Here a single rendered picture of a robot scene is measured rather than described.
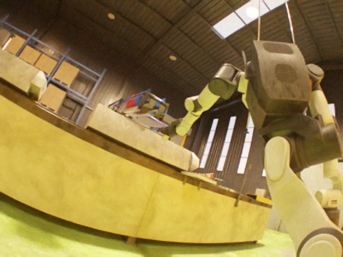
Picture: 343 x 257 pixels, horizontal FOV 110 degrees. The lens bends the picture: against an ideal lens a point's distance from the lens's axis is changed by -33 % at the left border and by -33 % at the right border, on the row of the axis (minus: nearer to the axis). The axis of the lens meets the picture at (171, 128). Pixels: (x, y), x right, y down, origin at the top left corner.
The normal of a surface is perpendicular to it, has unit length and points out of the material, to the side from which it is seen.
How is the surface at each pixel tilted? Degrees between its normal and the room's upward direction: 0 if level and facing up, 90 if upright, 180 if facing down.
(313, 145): 112
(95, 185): 89
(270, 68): 94
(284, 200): 105
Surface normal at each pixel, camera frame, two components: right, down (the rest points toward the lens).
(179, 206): 0.55, -0.07
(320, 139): -0.80, -0.07
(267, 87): -0.25, -0.30
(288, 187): -0.63, -0.18
